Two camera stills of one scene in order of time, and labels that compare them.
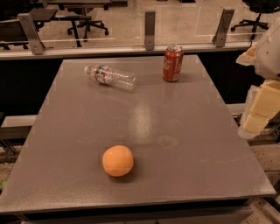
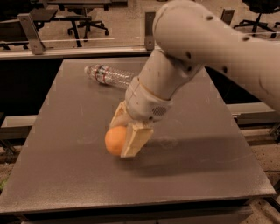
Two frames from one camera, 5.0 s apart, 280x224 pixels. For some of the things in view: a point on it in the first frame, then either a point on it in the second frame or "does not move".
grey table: x=187 y=145 does not move
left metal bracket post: x=31 y=32 does not move
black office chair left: x=81 y=13 does not move
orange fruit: x=117 y=161 → x=115 y=139
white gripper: x=270 y=59 → x=144 y=104
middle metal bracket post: x=150 y=28 does not move
